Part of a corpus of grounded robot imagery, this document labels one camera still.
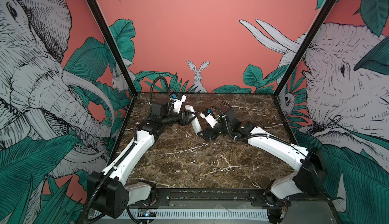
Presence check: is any white ventilation grille strip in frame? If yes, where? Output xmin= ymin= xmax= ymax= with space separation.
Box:
xmin=91 ymin=208 xmax=269 ymax=221

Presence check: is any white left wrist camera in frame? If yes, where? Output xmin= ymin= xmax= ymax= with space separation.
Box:
xmin=170 ymin=93 xmax=186 ymax=113

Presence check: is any black left corner frame post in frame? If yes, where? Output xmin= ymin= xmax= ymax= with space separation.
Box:
xmin=86 ymin=0 xmax=138 ymax=98

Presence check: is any black corner frame post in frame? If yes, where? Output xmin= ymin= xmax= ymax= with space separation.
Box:
xmin=86 ymin=0 xmax=138 ymax=98
xmin=273 ymin=0 xmax=337 ymax=97

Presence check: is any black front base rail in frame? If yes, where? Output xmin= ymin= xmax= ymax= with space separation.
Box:
xmin=145 ymin=188 xmax=329 ymax=209

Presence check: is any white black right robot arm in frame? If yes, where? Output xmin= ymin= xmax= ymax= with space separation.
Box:
xmin=197 ymin=111 xmax=327 ymax=203

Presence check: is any black right corner frame post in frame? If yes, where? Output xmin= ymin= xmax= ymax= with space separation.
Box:
xmin=273 ymin=0 xmax=337 ymax=97

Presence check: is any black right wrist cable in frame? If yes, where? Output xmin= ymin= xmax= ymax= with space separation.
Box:
xmin=211 ymin=102 xmax=241 ymax=143

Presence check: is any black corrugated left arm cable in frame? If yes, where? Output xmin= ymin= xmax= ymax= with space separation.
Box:
xmin=82 ymin=163 xmax=118 ymax=224

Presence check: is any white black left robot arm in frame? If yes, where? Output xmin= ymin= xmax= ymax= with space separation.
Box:
xmin=83 ymin=97 xmax=197 ymax=224

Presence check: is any white remote control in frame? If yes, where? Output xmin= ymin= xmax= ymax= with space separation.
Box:
xmin=185 ymin=105 xmax=202 ymax=134

